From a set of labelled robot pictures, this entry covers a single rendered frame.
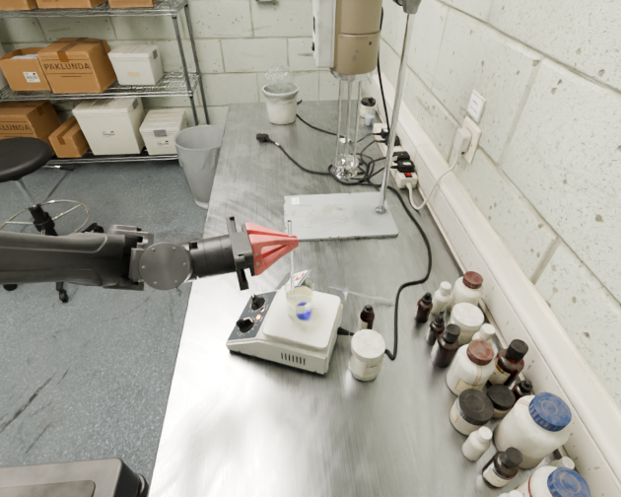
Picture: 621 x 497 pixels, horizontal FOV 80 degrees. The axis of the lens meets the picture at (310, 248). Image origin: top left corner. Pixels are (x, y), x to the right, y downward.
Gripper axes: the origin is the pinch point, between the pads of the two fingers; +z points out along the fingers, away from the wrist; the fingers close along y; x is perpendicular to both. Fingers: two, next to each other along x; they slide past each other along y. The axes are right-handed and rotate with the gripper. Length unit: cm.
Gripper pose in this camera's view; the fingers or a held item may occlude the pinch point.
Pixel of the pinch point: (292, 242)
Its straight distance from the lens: 56.7
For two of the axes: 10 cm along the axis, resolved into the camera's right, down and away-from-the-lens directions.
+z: 9.6, -1.9, 2.2
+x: -0.1, 7.5, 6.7
